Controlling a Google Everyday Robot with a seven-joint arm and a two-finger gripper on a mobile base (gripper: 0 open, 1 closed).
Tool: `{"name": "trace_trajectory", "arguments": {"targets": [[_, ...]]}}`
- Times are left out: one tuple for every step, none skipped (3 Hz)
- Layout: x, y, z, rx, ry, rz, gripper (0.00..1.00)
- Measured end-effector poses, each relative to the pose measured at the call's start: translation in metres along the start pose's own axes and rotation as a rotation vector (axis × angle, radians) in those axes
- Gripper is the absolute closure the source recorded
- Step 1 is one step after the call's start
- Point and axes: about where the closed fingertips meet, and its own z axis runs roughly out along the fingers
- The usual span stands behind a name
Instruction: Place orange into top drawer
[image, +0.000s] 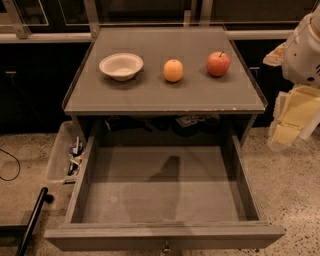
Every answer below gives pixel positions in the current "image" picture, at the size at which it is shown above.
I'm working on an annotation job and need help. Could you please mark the black cable on floor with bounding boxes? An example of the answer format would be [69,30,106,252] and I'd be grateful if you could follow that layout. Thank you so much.
[0,148,22,182]

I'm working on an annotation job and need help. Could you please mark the clutter items in bin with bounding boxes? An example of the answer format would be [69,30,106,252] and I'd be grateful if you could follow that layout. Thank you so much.
[67,137,84,176]

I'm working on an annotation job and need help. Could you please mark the orange fruit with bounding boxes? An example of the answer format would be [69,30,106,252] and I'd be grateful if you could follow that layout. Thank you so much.
[163,59,183,82]

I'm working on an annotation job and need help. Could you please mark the grey cabinet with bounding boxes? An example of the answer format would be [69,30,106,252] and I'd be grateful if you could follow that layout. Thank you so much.
[61,26,269,148]

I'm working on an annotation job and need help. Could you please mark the red apple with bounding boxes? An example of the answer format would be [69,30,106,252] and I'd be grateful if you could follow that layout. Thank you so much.
[206,52,231,77]

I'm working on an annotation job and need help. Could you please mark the metal railing frame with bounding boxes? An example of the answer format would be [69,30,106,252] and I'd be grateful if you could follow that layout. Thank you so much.
[0,0,320,44]

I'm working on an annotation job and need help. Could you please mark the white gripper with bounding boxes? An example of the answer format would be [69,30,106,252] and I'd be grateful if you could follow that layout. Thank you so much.
[263,6,320,149]

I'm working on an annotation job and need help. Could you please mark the brass drawer knob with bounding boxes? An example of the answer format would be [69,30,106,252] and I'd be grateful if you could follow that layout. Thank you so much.
[162,241,172,253]

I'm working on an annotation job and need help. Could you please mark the black bar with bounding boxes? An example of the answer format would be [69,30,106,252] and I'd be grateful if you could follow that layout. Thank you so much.
[15,187,54,256]

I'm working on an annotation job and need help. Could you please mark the white bowl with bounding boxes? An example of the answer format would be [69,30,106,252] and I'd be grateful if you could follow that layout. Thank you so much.
[99,53,144,81]

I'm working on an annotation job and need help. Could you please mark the open grey top drawer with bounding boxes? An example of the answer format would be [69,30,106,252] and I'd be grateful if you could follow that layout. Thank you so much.
[45,128,285,251]

